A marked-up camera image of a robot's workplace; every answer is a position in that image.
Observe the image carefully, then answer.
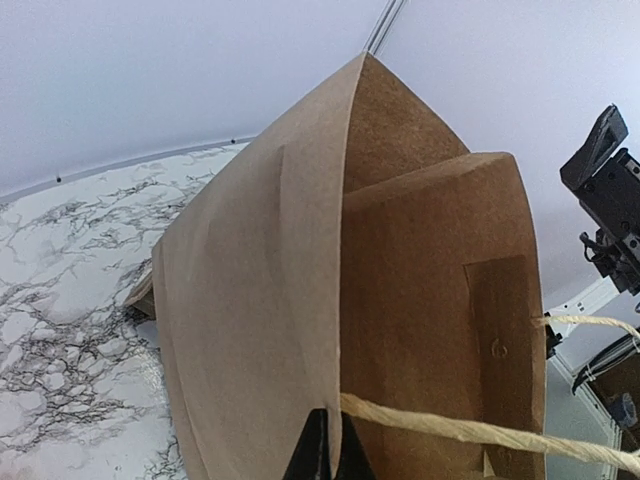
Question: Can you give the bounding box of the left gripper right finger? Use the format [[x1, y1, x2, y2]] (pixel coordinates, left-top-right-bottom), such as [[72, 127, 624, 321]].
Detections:
[[335, 414, 376, 480]]

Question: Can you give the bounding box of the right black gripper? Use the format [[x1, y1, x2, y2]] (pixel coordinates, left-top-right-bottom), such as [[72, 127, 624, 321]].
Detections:
[[560, 104, 639, 295]]

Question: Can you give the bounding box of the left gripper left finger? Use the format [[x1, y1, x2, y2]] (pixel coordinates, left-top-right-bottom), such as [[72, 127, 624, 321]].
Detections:
[[283, 409, 331, 480]]

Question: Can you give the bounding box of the brown paper bag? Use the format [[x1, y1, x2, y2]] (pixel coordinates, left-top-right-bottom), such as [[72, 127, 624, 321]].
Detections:
[[128, 53, 546, 479]]

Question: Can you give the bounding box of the left aluminium frame post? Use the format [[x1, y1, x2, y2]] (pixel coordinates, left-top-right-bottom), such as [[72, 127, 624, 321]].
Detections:
[[363, 0, 407, 56]]

